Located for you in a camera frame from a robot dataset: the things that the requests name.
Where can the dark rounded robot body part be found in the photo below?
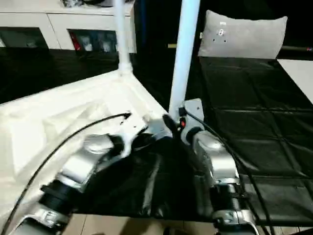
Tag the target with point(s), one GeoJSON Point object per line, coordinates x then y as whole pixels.
{"type": "Point", "coordinates": [171, 231]}

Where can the white flat board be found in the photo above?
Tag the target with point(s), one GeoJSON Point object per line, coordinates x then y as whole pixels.
{"type": "Point", "coordinates": [300, 76]}

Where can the grey round container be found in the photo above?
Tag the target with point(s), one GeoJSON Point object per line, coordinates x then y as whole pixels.
{"type": "Point", "coordinates": [97, 2]}

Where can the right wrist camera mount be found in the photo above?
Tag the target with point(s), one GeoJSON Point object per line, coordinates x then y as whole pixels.
{"type": "Point", "coordinates": [194, 110]}

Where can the white plastic table leg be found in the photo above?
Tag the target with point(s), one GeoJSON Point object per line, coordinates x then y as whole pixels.
{"type": "Point", "coordinates": [123, 31]}
{"type": "Point", "coordinates": [183, 49]}

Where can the white cabinet with glass doors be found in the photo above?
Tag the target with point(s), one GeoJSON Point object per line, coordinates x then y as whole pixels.
{"type": "Point", "coordinates": [56, 17]}

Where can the grey cushion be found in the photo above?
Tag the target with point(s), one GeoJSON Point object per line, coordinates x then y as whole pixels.
{"type": "Point", "coordinates": [244, 36]}

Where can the white plastic table top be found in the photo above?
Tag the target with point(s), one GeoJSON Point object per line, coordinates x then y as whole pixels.
{"type": "Point", "coordinates": [49, 110]}

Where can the black box with gold label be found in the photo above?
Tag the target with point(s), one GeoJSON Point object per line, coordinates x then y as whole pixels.
{"type": "Point", "coordinates": [156, 24]}

